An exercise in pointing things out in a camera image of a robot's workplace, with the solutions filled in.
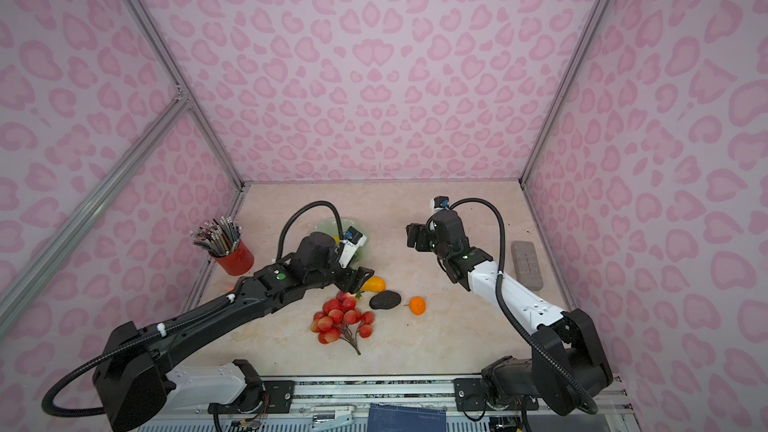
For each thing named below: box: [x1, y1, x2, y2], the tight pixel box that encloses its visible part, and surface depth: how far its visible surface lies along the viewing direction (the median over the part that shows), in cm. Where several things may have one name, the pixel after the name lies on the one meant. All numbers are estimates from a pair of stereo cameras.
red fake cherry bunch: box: [310, 297, 375, 356], surface depth 83 cm
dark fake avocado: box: [369, 290, 401, 309], surface depth 88 cm
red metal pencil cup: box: [214, 239, 255, 277], surface depth 95 cm
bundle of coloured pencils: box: [190, 216, 243, 257], surface depth 88 cm
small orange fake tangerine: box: [409, 296, 427, 317], surface depth 88 cm
